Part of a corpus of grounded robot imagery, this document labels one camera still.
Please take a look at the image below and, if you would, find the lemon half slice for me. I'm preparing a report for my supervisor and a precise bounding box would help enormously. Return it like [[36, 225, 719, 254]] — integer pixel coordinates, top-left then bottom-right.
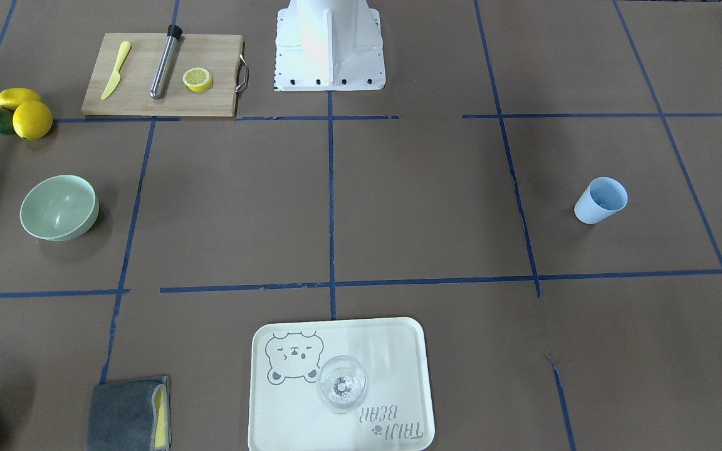
[[182, 68, 213, 92]]

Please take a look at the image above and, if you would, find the cream bear tray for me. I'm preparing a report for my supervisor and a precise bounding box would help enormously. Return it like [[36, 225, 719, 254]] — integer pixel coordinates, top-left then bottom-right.
[[248, 317, 436, 450]]

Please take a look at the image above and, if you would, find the grey folded cloth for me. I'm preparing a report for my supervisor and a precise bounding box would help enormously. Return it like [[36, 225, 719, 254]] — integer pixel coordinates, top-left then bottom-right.
[[85, 376, 172, 450]]

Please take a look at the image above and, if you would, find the wooden cutting board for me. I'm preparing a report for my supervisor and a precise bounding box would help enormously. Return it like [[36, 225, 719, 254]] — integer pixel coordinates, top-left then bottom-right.
[[81, 33, 244, 118]]

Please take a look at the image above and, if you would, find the whole yellow lemon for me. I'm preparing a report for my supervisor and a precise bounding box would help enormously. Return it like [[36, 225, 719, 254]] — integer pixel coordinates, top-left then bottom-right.
[[13, 100, 54, 141]]

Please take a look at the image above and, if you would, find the light blue cup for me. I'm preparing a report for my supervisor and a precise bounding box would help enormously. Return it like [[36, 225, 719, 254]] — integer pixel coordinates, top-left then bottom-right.
[[573, 177, 629, 225]]

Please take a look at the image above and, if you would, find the green bowl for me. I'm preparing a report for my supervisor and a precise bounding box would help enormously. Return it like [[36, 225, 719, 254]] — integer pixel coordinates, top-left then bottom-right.
[[19, 175, 100, 242]]

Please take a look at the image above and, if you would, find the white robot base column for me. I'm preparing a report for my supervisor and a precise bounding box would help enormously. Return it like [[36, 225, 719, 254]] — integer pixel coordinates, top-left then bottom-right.
[[273, 1, 387, 92]]

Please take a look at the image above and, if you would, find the yellow plastic knife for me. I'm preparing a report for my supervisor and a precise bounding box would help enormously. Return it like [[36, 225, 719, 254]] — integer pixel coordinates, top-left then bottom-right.
[[100, 41, 132, 100]]

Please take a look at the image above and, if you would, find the clear wine glass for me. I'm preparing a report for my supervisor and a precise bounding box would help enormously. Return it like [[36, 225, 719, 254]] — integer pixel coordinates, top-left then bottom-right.
[[317, 356, 369, 414]]

